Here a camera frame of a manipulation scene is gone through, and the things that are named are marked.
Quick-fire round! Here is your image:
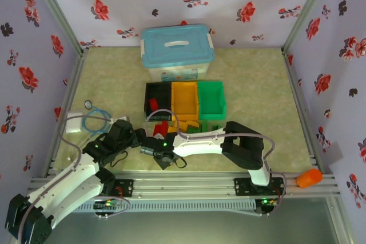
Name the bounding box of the aluminium base beam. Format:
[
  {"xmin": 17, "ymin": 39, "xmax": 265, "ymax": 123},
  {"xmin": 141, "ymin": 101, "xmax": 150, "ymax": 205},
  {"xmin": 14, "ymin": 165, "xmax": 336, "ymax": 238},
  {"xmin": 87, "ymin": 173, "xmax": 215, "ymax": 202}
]
[{"xmin": 27, "ymin": 170, "xmax": 343, "ymax": 199}]

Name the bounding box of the red long lego brick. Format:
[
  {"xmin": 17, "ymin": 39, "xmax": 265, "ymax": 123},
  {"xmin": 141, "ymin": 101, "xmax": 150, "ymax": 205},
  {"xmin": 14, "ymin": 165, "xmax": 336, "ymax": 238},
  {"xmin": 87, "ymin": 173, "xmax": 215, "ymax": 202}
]
[{"xmin": 148, "ymin": 98, "xmax": 160, "ymax": 113}]

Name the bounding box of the black plastic bin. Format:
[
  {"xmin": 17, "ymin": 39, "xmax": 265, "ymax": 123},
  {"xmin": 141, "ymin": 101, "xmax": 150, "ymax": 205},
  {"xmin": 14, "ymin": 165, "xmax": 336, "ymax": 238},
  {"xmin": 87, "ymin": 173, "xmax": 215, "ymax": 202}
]
[{"xmin": 144, "ymin": 82, "xmax": 174, "ymax": 122}]

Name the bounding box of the white foam block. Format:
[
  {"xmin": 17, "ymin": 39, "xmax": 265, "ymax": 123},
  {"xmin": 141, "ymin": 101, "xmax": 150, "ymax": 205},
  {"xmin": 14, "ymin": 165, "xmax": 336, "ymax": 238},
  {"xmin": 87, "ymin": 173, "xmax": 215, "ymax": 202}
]
[{"xmin": 66, "ymin": 111, "xmax": 83, "ymax": 134}]

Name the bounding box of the yellow plastic bin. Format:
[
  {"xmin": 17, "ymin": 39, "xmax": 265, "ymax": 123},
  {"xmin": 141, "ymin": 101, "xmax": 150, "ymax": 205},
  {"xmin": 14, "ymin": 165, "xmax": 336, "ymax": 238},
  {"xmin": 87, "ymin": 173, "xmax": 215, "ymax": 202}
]
[{"xmin": 170, "ymin": 81, "xmax": 201, "ymax": 121}]

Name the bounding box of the clear plastic piece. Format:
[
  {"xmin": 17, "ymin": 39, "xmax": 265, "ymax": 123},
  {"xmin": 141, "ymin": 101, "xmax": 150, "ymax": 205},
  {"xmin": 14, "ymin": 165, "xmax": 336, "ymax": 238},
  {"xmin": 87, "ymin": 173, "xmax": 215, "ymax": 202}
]
[{"xmin": 67, "ymin": 137, "xmax": 86, "ymax": 165}]

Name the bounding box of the green plastic bin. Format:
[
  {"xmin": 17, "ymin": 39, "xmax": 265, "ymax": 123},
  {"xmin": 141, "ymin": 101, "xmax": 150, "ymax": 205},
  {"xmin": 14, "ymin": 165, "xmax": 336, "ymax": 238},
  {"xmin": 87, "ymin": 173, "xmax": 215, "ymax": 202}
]
[{"xmin": 197, "ymin": 80, "xmax": 228, "ymax": 121}]

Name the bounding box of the blue lidded storage box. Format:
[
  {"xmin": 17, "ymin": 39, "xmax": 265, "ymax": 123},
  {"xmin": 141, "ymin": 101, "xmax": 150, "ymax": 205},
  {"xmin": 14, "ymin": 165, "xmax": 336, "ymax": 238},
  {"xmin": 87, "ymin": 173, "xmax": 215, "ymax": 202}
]
[{"xmin": 140, "ymin": 23, "xmax": 216, "ymax": 82}]

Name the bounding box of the orange plastic cup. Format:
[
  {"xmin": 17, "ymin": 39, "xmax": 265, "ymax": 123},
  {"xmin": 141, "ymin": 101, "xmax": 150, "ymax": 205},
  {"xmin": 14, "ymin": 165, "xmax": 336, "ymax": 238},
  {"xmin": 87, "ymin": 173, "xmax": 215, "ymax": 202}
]
[{"xmin": 296, "ymin": 169, "xmax": 324, "ymax": 189}]

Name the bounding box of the grey right arm cable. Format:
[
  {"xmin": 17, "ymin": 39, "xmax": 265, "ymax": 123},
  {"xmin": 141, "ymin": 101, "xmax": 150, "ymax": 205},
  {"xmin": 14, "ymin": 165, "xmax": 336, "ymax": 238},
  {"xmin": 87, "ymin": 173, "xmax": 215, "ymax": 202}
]
[{"xmin": 145, "ymin": 109, "xmax": 287, "ymax": 216}]

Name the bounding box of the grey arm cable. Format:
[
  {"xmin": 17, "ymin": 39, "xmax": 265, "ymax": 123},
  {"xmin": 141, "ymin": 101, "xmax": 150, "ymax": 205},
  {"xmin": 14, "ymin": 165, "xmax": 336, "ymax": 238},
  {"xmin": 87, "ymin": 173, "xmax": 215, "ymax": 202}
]
[
  {"xmin": 17, "ymin": 114, "xmax": 131, "ymax": 242},
  {"xmin": 145, "ymin": 109, "xmax": 287, "ymax": 216}
]

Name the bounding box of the blue cable coil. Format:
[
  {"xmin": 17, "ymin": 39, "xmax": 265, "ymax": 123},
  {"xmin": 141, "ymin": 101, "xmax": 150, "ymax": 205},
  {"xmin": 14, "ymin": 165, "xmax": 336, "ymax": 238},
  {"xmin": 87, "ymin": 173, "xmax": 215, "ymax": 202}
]
[{"xmin": 81, "ymin": 108, "xmax": 113, "ymax": 135}]

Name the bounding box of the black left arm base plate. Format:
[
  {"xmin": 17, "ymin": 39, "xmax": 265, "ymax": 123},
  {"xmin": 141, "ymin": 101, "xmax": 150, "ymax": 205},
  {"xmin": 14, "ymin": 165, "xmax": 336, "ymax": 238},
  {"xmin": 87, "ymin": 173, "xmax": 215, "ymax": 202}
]
[{"xmin": 114, "ymin": 179, "xmax": 134, "ymax": 198}]

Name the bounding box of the grey slotted cable duct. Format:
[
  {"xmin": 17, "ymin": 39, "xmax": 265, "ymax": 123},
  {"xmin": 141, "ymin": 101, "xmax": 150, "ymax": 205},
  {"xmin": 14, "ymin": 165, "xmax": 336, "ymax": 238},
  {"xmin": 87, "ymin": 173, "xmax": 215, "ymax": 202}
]
[{"xmin": 38, "ymin": 199, "xmax": 257, "ymax": 214}]

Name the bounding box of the grey left arm cable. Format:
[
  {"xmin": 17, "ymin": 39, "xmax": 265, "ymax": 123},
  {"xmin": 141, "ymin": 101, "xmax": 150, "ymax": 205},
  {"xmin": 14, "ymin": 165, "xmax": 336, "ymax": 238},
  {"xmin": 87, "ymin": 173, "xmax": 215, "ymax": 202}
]
[{"xmin": 17, "ymin": 114, "xmax": 131, "ymax": 242}]

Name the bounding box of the grey aluminium side rail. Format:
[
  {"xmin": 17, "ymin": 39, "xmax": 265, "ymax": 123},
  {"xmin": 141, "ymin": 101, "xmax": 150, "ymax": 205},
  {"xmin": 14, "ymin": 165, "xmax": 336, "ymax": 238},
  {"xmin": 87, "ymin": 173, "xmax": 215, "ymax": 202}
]
[
  {"xmin": 281, "ymin": 48, "xmax": 326, "ymax": 175},
  {"xmin": 42, "ymin": 48, "xmax": 90, "ymax": 178}
]

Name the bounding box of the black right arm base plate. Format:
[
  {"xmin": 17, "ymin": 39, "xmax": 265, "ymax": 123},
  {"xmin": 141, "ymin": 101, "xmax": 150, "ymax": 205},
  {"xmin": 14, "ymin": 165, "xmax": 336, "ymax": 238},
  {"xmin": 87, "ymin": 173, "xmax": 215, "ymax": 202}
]
[{"xmin": 233, "ymin": 177, "xmax": 287, "ymax": 198}]

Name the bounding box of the grey aluminium frame post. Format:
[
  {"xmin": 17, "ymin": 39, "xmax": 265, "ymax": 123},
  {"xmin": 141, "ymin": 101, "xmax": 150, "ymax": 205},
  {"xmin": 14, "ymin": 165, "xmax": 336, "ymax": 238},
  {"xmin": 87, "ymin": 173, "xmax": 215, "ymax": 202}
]
[
  {"xmin": 25, "ymin": 0, "xmax": 88, "ymax": 55},
  {"xmin": 281, "ymin": 0, "xmax": 336, "ymax": 53}
]

